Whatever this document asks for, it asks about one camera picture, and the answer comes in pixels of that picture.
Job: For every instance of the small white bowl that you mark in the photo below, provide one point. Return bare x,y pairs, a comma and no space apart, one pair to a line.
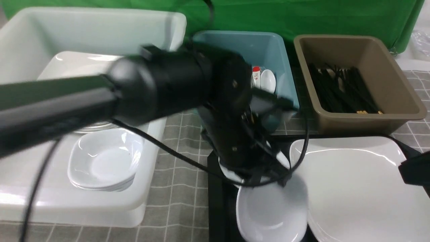
272,213
231,173

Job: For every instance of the large white square plate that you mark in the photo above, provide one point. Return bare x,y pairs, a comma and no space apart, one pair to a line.
356,193

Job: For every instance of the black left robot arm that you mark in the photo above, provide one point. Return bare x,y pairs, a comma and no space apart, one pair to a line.
142,88

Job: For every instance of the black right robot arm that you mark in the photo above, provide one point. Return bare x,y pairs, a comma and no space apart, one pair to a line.
416,170

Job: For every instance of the pile of white spoons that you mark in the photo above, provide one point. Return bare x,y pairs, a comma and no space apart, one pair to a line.
268,81

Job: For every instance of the red capped white tube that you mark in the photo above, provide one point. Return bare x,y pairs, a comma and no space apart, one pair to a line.
256,73

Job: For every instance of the black serving tray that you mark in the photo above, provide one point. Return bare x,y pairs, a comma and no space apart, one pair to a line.
221,196

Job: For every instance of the teal plastic bin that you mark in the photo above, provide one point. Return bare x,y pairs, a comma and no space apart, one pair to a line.
262,49

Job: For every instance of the grey checked tablecloth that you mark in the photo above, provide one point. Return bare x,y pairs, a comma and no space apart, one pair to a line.
177,204

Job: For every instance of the stack of small white bowls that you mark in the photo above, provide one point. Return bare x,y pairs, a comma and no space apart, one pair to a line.
105,160

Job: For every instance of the pile of black chopsticks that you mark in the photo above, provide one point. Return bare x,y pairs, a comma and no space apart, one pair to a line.
342,90

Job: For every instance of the stack of white square plates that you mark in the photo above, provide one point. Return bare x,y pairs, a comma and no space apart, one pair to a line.
76,65

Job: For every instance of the brown plastic bin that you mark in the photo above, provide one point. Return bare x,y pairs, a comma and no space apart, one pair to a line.
388,86

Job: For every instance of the green backdrop cloth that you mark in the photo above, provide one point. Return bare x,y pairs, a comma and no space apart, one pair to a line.
391,21

